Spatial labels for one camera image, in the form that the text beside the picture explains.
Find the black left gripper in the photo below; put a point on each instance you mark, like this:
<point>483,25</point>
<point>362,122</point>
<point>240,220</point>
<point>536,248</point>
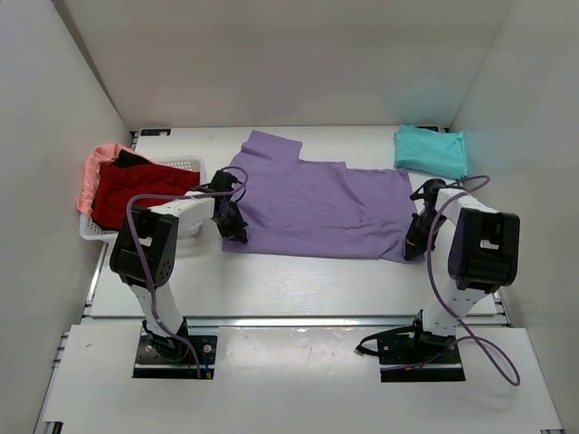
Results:
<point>237,231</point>

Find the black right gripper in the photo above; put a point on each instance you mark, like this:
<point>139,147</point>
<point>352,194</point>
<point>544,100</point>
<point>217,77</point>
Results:
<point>416,246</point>

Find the purple t shirt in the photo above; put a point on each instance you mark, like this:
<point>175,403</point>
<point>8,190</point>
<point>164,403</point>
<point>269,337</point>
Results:
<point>295,207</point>

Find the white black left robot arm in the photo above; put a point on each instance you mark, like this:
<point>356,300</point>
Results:
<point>144,252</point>

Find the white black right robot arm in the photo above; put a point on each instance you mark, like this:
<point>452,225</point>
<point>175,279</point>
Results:
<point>483,256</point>

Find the folded teal t shirt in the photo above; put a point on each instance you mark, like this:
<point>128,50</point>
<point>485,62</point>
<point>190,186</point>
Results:
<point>432,152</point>

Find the red t shirt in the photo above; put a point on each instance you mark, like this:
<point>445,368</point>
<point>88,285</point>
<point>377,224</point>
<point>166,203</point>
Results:
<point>118,185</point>

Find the black garment in basket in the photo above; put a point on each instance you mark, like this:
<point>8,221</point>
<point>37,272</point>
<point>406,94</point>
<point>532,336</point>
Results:
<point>128,159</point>

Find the pink t shirt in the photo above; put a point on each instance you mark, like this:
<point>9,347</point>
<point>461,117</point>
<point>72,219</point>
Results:
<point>104,154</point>

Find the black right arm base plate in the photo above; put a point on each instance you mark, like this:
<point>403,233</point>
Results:
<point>410,354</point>

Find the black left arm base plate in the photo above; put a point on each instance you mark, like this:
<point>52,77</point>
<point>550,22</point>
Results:
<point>151,363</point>

